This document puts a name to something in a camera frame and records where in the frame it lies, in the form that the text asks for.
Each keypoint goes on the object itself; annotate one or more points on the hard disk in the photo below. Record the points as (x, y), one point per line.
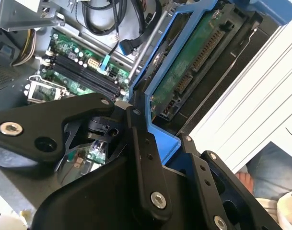
(184, 64)

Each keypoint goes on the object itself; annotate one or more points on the person hand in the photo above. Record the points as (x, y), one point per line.
(245, 180)

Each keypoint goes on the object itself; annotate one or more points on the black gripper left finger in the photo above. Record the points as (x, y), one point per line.
(40, 119)

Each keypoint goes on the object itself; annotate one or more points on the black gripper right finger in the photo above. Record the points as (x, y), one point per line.
(208, 187)

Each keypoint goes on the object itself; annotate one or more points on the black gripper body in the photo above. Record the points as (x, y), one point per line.
(100, 196)

